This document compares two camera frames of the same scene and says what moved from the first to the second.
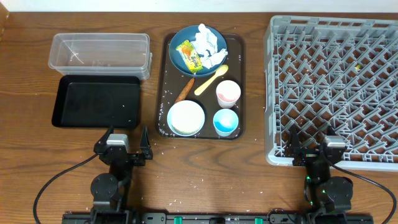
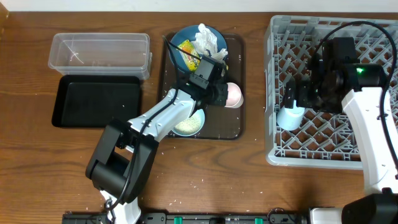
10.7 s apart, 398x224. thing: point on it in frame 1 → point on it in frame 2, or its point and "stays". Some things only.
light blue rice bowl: [185, 118] stays
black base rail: [145, 218] stays
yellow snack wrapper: [191, 56] stays
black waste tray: [97, 101] stays
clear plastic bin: [101, 54] stays
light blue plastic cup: [226, 121] → [290, 119]
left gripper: [123, 156] → [221, 94]
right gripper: [314, 157] → [290, 94]
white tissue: [206, 43] stays
